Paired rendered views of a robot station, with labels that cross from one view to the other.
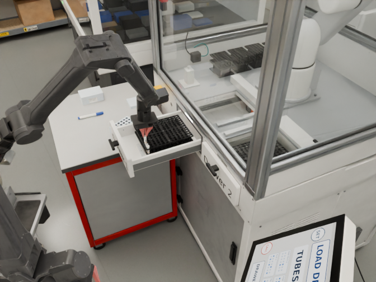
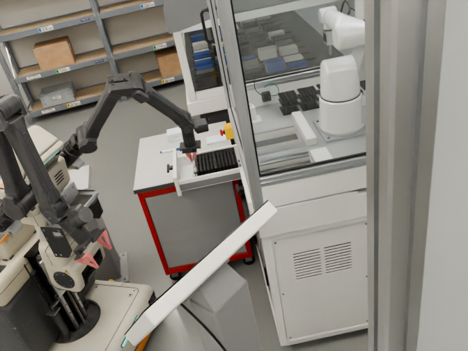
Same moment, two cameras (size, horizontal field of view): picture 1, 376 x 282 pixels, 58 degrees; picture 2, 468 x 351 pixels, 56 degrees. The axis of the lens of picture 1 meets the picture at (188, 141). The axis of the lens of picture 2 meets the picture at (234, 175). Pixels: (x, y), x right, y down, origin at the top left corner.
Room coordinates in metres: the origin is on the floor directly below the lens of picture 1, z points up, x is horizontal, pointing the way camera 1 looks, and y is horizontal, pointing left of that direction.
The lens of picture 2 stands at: (-0.56, -0.75, 2.03)
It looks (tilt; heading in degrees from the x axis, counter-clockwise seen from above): 32 degrees down; 24
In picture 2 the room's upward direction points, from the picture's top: 11 degrees counter-clockwise
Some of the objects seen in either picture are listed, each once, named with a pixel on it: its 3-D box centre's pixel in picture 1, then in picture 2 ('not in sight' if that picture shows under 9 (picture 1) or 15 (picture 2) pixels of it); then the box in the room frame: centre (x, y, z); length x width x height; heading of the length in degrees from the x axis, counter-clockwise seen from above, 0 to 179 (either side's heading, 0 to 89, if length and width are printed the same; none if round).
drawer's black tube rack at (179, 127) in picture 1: (163, 136); (215, 164); (1.21, 0.11, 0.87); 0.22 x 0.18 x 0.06; 114
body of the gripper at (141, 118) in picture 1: (144, 114); (189, 141); (1.12, 0.18, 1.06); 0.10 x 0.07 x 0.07; 111
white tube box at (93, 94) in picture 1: (91, 95); (177, 134); (1.69, 0.56, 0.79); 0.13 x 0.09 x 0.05; 115
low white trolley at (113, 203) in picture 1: (116, 166); (197, 202); (1.51, 0.45, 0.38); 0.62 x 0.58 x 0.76; 24
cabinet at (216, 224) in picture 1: (264, 174); (336, 217); (1.41, -0.45, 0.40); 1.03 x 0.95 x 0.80; 24
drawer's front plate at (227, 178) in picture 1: (219, 172); (246, 193); (0.97, -0.13, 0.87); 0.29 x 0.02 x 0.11; 24
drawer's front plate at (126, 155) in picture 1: (121, 147); (177, 172); (1.13, 0.30, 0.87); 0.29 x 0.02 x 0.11; 24
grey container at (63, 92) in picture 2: not in sight; (58, 94); (3.75, 3.32, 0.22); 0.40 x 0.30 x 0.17; 122
